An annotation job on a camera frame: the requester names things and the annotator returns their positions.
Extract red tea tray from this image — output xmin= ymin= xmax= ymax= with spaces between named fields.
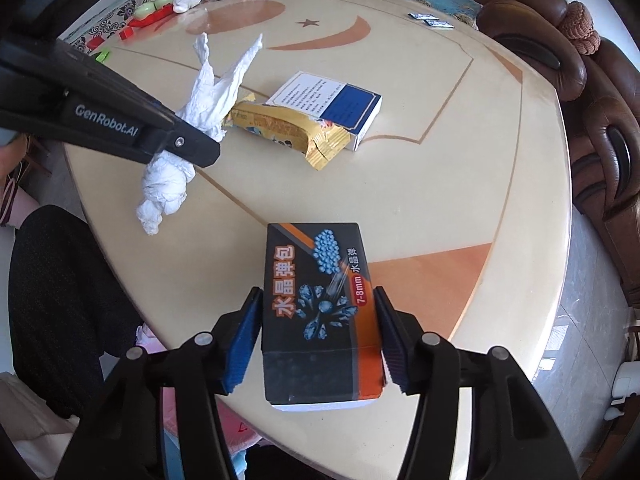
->
xmin=119 ymin=0 xmax=177 ymax=42

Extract yellow snack wrapper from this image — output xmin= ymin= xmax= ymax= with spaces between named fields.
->
xmin=223 ymin=100 xmax=351 ymax=172

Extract cream wooden coffee table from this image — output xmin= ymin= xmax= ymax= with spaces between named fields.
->
xmin=62 ymin=0 xmax=573 ymax=480

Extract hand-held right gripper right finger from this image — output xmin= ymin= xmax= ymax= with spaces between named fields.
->
xmin=375 ymin=287 xmax=576 ymax=480

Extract person's leg in black trousers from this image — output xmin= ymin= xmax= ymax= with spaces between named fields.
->
xmin=7 ymin=205 xmax=147 ymax=418

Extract brown leather armchair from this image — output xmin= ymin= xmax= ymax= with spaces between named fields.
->
xmin=570 ymin=35 xmax=640 ymax=291

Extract black and orange box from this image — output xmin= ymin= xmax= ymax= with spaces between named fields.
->
xmin=261 ymin=222 xmax=387 ymax=413

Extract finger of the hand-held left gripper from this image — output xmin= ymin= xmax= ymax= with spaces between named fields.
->
xmin=134 ymin=110 xmax=221 ymax=167

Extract purple patterned blanket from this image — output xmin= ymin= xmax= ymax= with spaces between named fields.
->
xmin=64 ymin=0 xmax=132 ymax=52

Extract white box with blue panel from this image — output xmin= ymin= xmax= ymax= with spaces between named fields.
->
xmin=265 ymin=71 xmax=384 ymax=152

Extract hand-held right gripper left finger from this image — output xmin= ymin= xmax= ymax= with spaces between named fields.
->
xmin=54 ymin=287 xmax=264 ymax=480

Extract pink knotted cushion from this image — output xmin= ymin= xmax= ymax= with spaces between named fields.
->
xmin=558 ymin=1 xmax=601 ymax=56

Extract white appliance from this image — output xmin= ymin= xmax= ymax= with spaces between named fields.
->
xmin=604 ymin=359 xmax=640 ymax=422

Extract brown leather sofa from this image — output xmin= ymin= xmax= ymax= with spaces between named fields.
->
xmin=462 ymin=0 xmax=587 ymax=103

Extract white tissue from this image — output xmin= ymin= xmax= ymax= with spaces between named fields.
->
xmin=135 ymin=32 xmax=264 ymax=237

